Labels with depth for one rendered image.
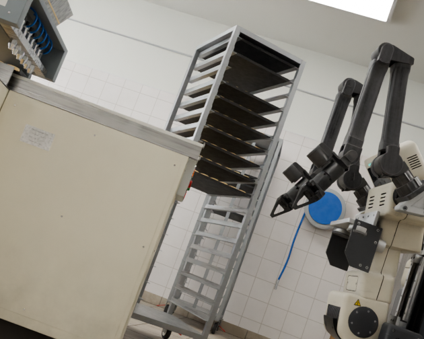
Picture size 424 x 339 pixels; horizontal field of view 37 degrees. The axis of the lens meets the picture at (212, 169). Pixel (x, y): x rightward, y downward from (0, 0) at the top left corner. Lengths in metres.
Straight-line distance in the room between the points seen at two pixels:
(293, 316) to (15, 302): 4.31
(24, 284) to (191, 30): 5.04
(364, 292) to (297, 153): 4.33
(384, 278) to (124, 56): 5.19
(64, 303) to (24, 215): 0.33
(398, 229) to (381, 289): 0.22
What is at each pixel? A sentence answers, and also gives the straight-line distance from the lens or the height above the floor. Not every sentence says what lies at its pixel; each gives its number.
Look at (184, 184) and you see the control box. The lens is 2.33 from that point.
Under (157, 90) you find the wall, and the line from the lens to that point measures 6.83.
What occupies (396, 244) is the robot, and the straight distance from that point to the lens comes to 2.33.
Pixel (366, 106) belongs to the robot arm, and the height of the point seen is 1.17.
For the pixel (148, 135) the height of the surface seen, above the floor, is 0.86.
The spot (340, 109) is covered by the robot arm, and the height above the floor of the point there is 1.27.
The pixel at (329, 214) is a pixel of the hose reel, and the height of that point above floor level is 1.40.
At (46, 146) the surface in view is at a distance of 2.34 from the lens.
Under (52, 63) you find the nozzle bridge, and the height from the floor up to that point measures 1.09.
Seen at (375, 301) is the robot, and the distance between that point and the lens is 2.27.
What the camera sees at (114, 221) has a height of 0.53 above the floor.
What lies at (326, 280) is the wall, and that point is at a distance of 6.34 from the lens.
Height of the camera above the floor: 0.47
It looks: 9 degrees up
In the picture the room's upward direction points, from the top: 20 degrees clockwise
